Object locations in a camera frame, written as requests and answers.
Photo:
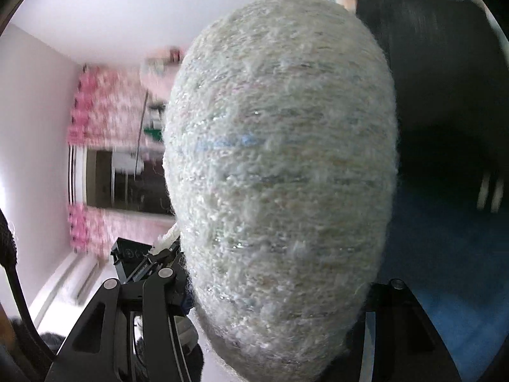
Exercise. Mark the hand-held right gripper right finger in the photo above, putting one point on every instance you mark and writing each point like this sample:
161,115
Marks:
397,326

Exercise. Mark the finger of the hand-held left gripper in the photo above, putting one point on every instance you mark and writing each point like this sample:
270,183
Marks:
165,256

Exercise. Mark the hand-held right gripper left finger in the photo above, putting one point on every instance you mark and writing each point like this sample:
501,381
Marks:
99,326

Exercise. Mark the white tweed jacket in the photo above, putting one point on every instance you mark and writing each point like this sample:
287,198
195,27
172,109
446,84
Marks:
278,167

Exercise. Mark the window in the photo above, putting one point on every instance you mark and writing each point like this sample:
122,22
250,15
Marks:
119,179

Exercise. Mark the blue and plaid bed sheet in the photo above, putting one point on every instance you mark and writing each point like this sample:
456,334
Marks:
437,246

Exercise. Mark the pink floral curtain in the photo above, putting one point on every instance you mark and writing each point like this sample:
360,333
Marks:
107,99

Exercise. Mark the dark green striped garment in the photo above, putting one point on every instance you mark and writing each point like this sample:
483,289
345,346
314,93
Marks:
437,159

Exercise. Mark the black leather jacket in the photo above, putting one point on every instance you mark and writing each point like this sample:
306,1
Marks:
437,67

